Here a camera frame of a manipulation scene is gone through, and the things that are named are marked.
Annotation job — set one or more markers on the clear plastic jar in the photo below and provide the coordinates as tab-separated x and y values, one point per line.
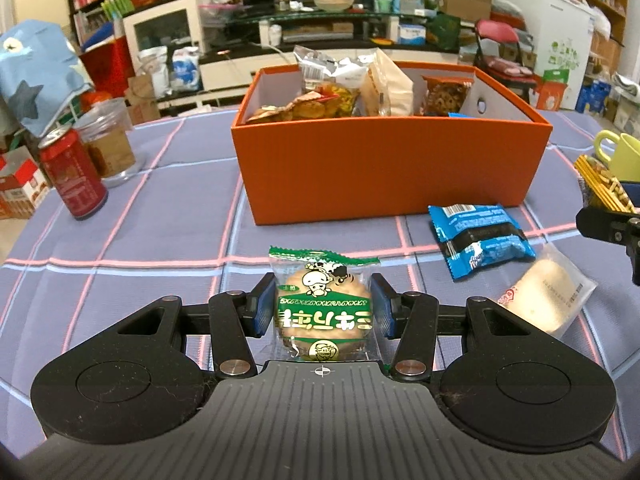
110	145

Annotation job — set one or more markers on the fruit bowl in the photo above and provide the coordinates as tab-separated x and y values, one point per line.
332	2

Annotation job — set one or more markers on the wooden shelf unit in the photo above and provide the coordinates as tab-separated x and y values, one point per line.
610	0

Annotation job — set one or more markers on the beige snack packet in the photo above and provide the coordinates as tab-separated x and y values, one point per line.
390	85

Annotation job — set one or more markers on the yellow nut snack packet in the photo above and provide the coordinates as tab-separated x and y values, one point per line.
600	182

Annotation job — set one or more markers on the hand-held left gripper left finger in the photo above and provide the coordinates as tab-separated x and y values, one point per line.
262	307

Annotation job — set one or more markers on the orange cardboard box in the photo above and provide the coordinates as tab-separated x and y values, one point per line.
380	165

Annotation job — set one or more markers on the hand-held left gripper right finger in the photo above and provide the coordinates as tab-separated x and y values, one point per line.
382	307

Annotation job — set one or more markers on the blue star print cloth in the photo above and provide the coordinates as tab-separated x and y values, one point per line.
35	75

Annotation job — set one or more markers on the brown cardboard box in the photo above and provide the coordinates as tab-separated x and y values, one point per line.
465	2

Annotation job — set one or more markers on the yellow-green mug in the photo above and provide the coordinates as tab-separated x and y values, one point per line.
625	157

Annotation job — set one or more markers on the red white carton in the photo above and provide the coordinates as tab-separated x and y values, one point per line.
20	190

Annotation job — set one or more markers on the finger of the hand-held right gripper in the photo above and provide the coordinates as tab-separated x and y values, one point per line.
607	225

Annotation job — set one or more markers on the orange paper bag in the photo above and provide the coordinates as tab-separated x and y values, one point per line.
550	90

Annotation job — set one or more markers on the silver clear snack packet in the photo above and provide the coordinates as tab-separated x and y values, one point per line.
330	70

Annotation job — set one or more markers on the red drink can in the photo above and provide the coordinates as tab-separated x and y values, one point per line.
75	175

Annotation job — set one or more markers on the white glass-door cabinet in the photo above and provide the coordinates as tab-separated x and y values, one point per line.
165	35

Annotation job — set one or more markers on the clear round cake packet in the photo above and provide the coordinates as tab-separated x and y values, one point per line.
547	290

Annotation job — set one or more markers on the brown pretzel snack packet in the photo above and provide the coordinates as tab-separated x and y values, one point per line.
445	97

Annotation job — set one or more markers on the white chest freezer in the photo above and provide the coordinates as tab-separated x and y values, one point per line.
550	35

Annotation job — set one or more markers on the blue snack packet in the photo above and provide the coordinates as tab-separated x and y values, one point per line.
480	240

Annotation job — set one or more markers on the glass television stand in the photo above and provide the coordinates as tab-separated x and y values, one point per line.
310	22

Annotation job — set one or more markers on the red folding chair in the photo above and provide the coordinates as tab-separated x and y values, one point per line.
497	35

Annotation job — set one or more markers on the yellow chips packet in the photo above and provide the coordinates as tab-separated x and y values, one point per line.
310	107

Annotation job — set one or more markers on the green round biscuit packet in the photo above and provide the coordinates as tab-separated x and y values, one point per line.
322	305

